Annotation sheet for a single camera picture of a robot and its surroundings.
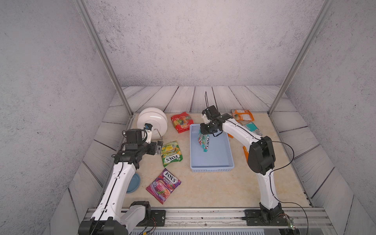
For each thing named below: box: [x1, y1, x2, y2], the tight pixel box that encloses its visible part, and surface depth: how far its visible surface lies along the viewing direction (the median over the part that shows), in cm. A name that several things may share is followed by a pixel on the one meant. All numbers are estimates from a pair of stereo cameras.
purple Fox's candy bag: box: [145, 167, 182, 205], surface depth 84 cm
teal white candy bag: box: [245, 121, 263, 136], surface depth 110 cm
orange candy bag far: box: [231, 109, 255, 122], surface depth 121 cm
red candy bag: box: [170, 111, 195, 134], surface depth 113 cm
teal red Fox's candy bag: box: [197, 130, 210, 153], surface depth 99 cm
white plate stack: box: [136, 107, 168, 141], surface depth 99 cm
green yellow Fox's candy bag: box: [161, 140, 184, 168], surface depth 97 cm
